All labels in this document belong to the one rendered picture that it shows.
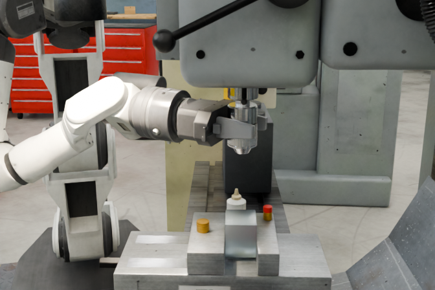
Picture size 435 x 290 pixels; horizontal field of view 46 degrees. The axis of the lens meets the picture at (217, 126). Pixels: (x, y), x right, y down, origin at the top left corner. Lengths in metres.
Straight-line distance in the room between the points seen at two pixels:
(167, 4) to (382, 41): 0.30
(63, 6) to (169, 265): 0.44
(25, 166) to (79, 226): 0.69
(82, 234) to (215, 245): 0.80
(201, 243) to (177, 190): 1.87
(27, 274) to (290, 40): 1.30
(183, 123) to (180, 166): 1.87
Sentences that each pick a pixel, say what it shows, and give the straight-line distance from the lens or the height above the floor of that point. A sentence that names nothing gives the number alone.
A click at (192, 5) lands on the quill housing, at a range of 0.68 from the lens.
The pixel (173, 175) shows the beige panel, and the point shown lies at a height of 0.49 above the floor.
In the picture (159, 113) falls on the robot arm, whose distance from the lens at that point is 0.83.
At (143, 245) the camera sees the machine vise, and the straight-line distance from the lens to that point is 0.95.
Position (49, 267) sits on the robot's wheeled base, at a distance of 1.80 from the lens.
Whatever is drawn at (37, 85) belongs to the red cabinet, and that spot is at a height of 0.38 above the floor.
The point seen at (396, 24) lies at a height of 1.40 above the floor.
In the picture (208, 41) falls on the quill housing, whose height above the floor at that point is 1.38.
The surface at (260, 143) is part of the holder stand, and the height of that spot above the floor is 1.07.
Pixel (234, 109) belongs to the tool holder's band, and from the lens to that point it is 0.78.
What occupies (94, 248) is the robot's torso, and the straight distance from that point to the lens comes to 1.65.
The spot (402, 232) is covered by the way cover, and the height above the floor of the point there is 0.99.
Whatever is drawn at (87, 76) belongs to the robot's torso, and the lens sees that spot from 1.42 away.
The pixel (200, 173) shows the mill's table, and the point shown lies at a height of 0.93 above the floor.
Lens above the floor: 1.45
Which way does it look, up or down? 16 degrees down
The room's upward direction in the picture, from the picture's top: straight up
